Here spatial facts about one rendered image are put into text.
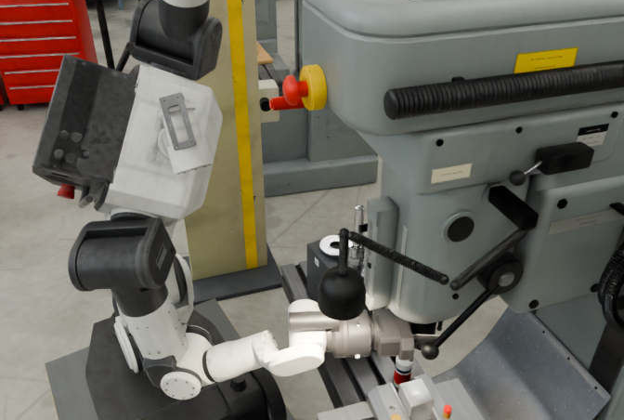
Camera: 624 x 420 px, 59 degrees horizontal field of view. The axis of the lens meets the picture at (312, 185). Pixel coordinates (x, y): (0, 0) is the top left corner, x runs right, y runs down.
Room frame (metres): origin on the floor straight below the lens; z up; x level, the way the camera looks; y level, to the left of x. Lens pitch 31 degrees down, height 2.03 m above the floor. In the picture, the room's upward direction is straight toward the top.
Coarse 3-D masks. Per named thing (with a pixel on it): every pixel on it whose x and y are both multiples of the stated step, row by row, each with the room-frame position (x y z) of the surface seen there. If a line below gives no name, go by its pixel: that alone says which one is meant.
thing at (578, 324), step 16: (560, 304) 0.93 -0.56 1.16; (576, 304) 0.89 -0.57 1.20; (592, 304) 0.86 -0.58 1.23; (544, 320) 0.95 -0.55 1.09; (560, 320) 0.92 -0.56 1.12; (576, 320) 0.88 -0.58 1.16; (592, 320) 0.84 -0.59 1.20; (560, 336) 0.90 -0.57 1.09; (576, 336) 0.87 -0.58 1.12; (592, 336) 0.83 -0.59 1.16; (608, 336) 0.80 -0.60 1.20; (576, 352) 0.85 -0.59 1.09; (592, 352) 0.82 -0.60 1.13; (608, 352) 0.78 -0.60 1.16; (592, 368) 0.80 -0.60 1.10; (608, 368) 0.77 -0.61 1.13; (608, 384) 0.76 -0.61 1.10; (608, 416) 0.74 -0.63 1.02
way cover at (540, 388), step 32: (512, 320) 1.01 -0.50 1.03; (480, 352) 1.00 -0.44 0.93; (512, 352) 0.95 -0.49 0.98; (544, 352) 0.90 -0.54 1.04; (480, 384) 0.93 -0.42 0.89; (512, 384) 0.89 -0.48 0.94; (544, 384) 0.85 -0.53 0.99; (576, 384) 0.81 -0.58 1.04; (512, 416) 0.83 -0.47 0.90; (544, 416) 0.80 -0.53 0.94; (576, 416) 0.76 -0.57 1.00
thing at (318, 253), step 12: (324, 240) 1.22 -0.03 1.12; (336, 240) 1.22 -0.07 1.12; (312, 252) 1.19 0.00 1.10; (324, 252) 1.17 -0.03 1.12; (336, 252) 1.17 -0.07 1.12; (312, 264) 1.19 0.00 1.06; (324, 264) 1.14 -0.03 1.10; (336, 264) 1.13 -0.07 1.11; (312, 276) 1.19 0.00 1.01; (312, 288) 1.19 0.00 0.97
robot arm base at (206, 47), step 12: (144, 0) 1.05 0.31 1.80; (132, 24) 1.02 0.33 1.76; (204, 24) 1.02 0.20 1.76; (216, 24) 1.04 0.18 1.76; (132, 36) 1.02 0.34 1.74; (204, 36) 1.00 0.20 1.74; (216, 36) 1.05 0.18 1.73; (144, 48) 1.02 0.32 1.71; (204, 48) 1.00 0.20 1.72; (216, 48) 1.06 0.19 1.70; (144, 60) 1.01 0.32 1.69; (156, 60) 1.01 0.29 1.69; (168, 60) 1.01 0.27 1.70; (180, 60) 1.01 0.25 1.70; (204, 60) 1.01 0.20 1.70; (216, 60) 1.08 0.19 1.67; (192, 72) 0.99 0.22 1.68; (204, 72) 1.02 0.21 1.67
